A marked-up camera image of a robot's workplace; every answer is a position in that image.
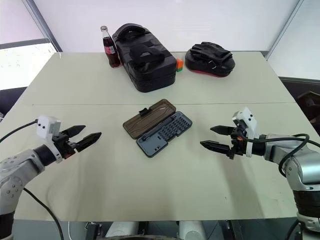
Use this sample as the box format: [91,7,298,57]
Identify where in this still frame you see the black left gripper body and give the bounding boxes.
[52,132,77,160]

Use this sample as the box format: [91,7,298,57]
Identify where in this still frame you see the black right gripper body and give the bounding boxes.
[226,124,249,160]

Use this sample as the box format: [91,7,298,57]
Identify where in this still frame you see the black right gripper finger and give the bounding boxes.
[199,140,231,155]
[210,125,237,137]

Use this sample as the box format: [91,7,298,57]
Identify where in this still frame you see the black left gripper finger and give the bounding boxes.
[65,124,87,138]
[74,132,103,154]

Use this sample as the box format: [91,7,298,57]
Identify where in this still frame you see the screwdriver bit case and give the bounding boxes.
[122,98,193,159]

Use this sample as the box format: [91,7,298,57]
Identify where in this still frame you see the black boxing pad, red rim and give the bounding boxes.
[184,41,237,79]

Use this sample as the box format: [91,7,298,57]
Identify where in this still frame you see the orange and green cube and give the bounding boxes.
[175,57,185,73]

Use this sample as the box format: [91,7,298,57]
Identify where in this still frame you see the dark brown furniture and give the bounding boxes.
[278,76,320,135]

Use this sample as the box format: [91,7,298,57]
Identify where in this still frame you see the white rounded robot leg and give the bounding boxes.
[178,219,201,240]
[105,220,141,239]

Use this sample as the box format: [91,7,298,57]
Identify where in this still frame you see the glass cola bottle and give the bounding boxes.
[100,25,123,69]

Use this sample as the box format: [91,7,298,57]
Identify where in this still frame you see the large black hard case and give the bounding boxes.
[111,23,177,94]

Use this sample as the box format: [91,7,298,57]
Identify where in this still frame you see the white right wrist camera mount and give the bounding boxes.
[231,106,259,158]

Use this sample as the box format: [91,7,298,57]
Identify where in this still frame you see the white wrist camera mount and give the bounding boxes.
[36,115,64,165]
[231,106,259,158]

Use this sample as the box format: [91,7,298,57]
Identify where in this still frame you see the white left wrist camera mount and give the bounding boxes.
[36,115,64,165]

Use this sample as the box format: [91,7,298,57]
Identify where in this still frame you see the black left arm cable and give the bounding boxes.
[0,120,63,240]

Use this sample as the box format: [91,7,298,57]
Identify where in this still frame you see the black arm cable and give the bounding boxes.
[246,133,320,177]
[0,120,63,240]

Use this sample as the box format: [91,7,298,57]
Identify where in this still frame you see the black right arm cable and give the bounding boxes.
[246,133,320,177]

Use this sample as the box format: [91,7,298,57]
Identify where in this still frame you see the black screwdriver handle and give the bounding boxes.
[140,119,176,141]

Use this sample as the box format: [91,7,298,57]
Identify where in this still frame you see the black fabric strap pad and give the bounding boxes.
[129,44,166,67]

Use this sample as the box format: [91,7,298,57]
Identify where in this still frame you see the dark window frame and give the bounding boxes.
[0,0,64,53]

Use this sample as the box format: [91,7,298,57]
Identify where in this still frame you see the grey partition post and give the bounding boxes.
[264,0,320,62]

